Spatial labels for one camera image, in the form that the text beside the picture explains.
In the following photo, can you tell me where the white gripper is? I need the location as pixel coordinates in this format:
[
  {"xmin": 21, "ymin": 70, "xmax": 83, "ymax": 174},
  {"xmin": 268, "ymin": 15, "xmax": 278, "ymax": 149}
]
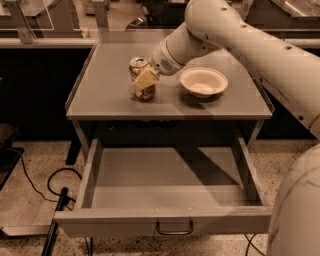
[{"xmin": 132, "ymin": 36, "xmax": 184, "ymax": 90}]

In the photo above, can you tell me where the orange soda can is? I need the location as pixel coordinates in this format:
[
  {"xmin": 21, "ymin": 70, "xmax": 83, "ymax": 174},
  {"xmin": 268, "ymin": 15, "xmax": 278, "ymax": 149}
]
[{"xmin": 129, "ymin": 57, "xmax": 156, "ymax": 101}]

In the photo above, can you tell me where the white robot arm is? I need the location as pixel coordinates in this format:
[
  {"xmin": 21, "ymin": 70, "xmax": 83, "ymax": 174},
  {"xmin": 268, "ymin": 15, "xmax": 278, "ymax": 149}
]
[{"xmin": 133, "ymin": 0, "xmax": 320, "ymax": 256}]

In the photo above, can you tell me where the grey open drawer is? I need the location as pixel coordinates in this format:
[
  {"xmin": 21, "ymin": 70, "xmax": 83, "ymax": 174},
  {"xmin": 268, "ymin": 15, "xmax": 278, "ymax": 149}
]
[{"xmin": 55, "ymin": 139, "xmax": 272, "ymax": 237}]

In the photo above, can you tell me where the white paper bowl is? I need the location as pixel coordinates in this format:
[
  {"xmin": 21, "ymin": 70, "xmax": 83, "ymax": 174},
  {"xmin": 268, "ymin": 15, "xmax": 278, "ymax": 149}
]
[{"xmin": 180, "ymin": 67, "xmax": 228, "ymax": 99}]

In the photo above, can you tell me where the black power strip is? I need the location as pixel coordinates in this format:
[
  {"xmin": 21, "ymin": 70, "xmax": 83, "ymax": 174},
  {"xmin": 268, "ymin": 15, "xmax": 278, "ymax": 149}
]
[{"xmin": 41, "ymin": 187, "xmax": 68, "ymax": 256}]

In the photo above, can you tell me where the dark object left edge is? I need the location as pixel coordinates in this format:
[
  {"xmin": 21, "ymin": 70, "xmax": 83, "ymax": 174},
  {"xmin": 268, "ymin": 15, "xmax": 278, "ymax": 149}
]
[{"xmin": 0, "ymin": 123, "xmax": 24, "ymax": 190}]

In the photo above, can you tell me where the black floor cable left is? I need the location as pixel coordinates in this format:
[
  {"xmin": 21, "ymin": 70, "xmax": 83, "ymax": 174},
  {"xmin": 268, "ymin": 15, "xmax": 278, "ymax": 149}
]
[{"xmin": 6, "ymin": 146, "xmax": 83, "ymax": 204}]

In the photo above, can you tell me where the black floor cable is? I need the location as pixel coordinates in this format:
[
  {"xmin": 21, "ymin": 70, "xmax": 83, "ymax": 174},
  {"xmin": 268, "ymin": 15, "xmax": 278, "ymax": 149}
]
[
  {"xmin": 6, "ymin": 146, "xmax": 83, "ymax": 204},
  {"xmin": 244, "ymin": 233, "xmax": 268, "ymax": 256}
]

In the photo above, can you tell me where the black drawer handle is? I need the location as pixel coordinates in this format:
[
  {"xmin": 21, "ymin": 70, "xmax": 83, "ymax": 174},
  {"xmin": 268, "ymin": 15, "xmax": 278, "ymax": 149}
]
[{"xmin": 156, "ymin": 221, "xmax": 194, "ymax": 236}]

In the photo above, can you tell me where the black floor cable right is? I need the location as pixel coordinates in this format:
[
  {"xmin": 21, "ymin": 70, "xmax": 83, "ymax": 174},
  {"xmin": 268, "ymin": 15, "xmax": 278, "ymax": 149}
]
[{"xmin": 244, "ymin": 233, "xmax": 268, "ymax": 256}]

